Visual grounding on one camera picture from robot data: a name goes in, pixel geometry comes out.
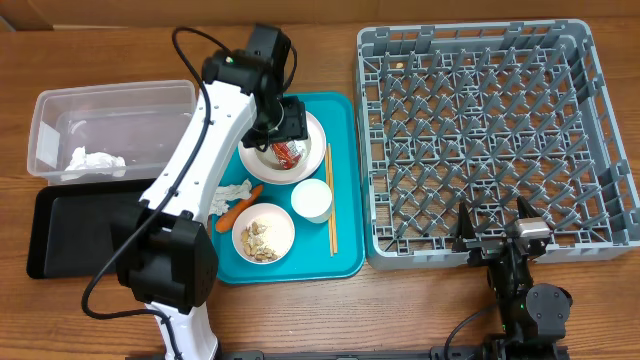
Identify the white paper napkin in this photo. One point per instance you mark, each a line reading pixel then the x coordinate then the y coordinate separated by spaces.
pixel 225 195

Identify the left wooden chopstick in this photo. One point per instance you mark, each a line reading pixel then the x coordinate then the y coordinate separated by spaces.
pixel 329 200

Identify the clear plastic waste bin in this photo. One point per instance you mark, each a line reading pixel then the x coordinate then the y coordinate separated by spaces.
pixel 142 122

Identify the wooden chopstick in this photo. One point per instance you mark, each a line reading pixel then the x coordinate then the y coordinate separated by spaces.
pixel 334 214
pixel 329 200

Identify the small white bowl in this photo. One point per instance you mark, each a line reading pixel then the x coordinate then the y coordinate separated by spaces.
pixel 281 229

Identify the red snack wrapper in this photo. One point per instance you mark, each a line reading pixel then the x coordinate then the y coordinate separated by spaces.
pixel 288 154

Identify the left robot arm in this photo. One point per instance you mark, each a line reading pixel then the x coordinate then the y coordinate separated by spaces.
pixel 162 249

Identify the teal plastic serving tray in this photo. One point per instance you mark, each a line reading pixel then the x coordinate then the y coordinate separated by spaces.
pixel 309 257

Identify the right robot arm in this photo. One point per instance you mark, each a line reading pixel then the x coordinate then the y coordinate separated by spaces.
pixel 533 316

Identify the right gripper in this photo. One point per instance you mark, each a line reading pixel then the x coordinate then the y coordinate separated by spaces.
pixel 482 249

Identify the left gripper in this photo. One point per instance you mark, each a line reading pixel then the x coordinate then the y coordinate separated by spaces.
pixel 295 126

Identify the white tissue paper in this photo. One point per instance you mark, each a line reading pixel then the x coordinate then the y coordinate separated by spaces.
pixel 83 163

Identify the grey plastic dishwasher rack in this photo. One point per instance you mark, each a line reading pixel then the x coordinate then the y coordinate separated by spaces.
pixel 483 113

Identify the black plastic tray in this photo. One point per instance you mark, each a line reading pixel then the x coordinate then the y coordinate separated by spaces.
pixel 70 235

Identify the orange carrot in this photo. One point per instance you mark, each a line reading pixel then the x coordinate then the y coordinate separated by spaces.
pixel 226 221

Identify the large white plate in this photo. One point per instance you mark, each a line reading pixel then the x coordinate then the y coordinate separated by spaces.
pixel 265 167

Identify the peanuts pile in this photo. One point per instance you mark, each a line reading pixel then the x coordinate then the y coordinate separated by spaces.
pixel 255 243

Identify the right wooden chopstick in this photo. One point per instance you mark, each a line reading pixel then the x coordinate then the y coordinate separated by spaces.
pixel 334 214

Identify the white cup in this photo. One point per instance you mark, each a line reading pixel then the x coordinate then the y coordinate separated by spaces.
pixel 310 199

